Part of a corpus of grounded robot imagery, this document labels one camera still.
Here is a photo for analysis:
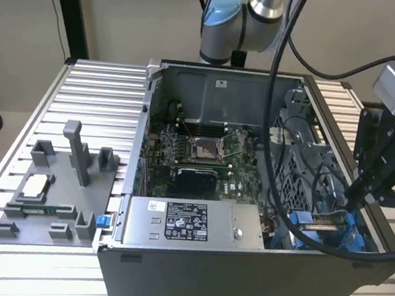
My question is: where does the black disk wire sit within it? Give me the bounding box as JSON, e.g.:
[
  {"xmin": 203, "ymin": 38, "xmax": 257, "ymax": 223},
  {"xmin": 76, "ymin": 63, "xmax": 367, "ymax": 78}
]
[{"xmin": 311, "ymin": 159, "xmax": 357, "ymax": 213}]

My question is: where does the blue disk wire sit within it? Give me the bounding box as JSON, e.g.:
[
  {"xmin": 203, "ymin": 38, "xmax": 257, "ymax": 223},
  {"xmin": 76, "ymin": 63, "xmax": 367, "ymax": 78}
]
[{"xmin": 318, "ymin": 186, "xmax": 350, "ymax": 219}]

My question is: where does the hard disk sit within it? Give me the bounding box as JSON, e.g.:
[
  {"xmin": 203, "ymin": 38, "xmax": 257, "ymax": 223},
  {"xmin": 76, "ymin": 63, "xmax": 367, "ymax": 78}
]
[{"xmin": 287, "ymin": 205, "xmax": 369, "ymax": 256}]

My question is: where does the grey metal disk bay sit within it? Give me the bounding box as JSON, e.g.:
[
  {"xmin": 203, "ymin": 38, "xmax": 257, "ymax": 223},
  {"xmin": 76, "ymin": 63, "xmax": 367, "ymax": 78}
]
[{"xmin": 261, "ymin": 87, "xmax": 364, "ymax": 219}]

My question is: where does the green motherboard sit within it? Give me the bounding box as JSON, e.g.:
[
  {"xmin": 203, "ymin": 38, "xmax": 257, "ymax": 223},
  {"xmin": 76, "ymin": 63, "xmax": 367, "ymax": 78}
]
[{"xmin": 139, "ymin": 115, "xmax": 274, "ymax": 210}]

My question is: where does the metal socket cover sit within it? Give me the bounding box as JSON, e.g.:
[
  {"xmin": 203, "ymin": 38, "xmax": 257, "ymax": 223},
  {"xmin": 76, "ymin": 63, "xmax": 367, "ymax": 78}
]
[{"xmin": 218, "ymin": 129, "xmax": 248, "ymax": 161}]

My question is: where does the CPU socket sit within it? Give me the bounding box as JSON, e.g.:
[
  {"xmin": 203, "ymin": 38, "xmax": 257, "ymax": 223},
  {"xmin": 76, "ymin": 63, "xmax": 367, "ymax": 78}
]
[{"xmin": 189, "ymin": 135, "xmax": 227, "ymax": 165}]

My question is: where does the black graphics card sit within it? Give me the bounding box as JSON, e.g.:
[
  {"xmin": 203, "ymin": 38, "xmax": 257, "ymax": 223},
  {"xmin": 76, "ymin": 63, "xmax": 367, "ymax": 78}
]
[{"xmin": 173, "ymin": 165, "xmax": 219, "ymax": 198}]

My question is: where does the thin metal locking lever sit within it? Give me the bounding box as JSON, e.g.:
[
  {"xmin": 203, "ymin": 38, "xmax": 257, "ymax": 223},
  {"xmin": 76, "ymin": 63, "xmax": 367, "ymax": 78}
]
[{"xmin": 179, "ymin": 118, "xmax": 201, "ymax": 139}]

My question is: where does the dark grey PC case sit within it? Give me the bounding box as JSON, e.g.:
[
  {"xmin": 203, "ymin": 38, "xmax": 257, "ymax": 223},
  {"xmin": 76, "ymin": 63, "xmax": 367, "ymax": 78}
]
[{"xmin": 94, "ymin": 54, "xmax": 395, "ymax": 296}]

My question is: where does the silver power supply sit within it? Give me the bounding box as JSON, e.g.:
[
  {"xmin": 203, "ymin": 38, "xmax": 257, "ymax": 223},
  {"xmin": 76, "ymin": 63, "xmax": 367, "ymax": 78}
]
[{"xmin": 120, "ymin": 192, "xmax": 270, "ymax": 260}]

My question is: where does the blue case latch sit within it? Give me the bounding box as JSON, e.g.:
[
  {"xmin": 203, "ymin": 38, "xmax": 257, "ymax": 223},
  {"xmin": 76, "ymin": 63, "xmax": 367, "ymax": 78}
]
[{"xmin": 94, "ymin": 214, "xmax": 112, "ymax": 231}]

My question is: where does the grey parts rack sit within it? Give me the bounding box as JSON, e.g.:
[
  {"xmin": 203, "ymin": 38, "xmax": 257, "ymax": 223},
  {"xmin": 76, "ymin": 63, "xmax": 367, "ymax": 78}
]
[{"xmin": 0, "ymin": 113, "xmax": 123, "ymax": 256}]

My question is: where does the silver CPU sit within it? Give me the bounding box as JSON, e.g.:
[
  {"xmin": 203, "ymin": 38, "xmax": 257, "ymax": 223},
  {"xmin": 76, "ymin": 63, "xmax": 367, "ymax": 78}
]
[{"xmin": 21, "ymin": 175, "xmax": 48, "ymax": 199}]

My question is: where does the thin black camera cable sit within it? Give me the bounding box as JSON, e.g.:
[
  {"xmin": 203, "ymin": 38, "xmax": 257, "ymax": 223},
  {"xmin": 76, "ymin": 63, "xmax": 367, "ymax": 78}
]
[{"xmin": 283, "ymin": 0, "xmax": 395, "ymax": 86}]

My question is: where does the black upright post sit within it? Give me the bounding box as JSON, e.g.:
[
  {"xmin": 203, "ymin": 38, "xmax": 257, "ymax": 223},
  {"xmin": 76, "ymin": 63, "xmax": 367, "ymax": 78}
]
[{"xmin": 43, "ymin": 0, "xmax": 95, "ymax": 61}]

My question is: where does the thin black wall cable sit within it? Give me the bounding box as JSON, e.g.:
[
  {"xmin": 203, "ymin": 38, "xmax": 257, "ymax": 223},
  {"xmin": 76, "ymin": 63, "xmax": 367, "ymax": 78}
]
[{"xmin": 34, "ymin": 0, "xmax": 75, "ymax": 59}]

